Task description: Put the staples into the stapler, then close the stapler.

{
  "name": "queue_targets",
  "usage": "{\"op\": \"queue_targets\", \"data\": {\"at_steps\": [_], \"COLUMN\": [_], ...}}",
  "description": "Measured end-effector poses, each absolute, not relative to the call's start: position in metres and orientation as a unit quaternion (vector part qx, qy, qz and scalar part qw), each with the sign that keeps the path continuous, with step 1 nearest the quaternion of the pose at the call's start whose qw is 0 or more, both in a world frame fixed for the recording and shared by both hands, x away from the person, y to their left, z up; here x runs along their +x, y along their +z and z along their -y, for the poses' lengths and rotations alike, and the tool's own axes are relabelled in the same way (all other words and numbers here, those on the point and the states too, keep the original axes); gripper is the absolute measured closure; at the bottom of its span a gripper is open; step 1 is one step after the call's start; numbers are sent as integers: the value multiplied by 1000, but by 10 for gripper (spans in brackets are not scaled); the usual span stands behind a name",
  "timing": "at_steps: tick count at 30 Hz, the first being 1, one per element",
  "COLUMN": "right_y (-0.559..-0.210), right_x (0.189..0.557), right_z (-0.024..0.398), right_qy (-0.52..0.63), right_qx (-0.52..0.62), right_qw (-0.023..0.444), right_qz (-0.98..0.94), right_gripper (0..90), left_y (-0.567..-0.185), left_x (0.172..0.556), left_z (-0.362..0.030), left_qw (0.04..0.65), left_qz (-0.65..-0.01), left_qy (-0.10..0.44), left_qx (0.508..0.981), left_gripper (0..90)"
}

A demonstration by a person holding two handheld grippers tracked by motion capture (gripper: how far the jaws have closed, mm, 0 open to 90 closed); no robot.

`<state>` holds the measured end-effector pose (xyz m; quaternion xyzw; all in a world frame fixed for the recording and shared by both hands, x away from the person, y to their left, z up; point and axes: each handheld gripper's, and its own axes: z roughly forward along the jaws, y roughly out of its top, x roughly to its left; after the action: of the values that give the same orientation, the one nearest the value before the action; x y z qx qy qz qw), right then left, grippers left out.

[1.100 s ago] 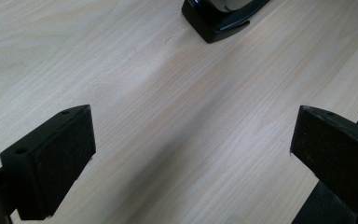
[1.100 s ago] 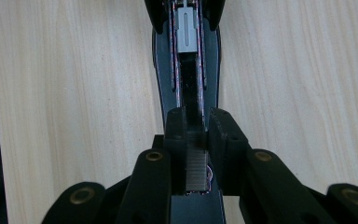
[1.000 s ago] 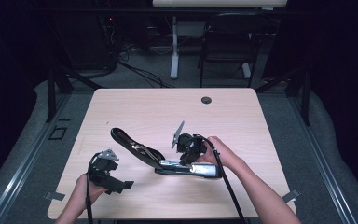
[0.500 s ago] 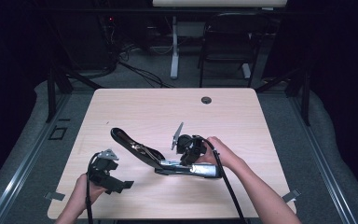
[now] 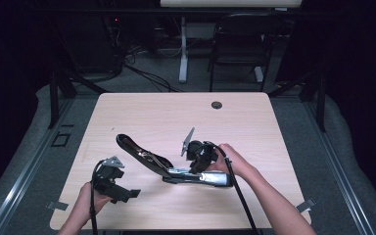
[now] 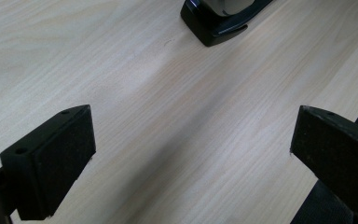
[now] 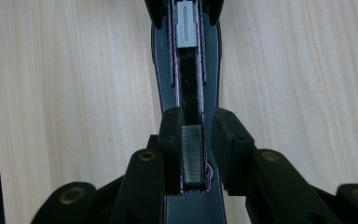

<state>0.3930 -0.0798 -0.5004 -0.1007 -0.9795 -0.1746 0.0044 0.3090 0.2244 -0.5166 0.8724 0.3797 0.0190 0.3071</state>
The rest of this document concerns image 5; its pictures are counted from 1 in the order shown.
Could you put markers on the person's right hand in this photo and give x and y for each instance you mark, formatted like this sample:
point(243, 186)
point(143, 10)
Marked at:
point(238, 163)

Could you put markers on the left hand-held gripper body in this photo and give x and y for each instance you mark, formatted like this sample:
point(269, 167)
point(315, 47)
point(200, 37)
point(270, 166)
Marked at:
point(107, 176)

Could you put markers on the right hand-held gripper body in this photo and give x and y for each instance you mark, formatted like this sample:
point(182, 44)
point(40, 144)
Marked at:
point(202, 151)

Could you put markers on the white desk top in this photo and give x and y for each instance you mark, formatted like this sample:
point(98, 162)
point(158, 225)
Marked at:
point(228, 3)

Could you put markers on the round black table grommet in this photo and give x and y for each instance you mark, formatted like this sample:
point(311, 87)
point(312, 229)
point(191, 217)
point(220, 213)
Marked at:
point(216, 105)

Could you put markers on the person's left hand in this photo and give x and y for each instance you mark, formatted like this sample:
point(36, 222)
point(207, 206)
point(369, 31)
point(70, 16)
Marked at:
point(86, 202)

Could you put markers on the black metal stand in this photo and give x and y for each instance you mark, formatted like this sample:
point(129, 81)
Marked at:
point(54, 98)
point(320, 104)

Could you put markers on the white desk leg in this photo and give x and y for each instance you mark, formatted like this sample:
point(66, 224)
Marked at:
point(258, 74)
point(183, 65)

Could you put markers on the grey metal corner bracket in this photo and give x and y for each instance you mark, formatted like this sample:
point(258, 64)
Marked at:
point(58, 206)
point(306, 205)

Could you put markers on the black folding chair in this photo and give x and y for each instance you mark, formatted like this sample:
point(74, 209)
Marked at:
point(241, 42)

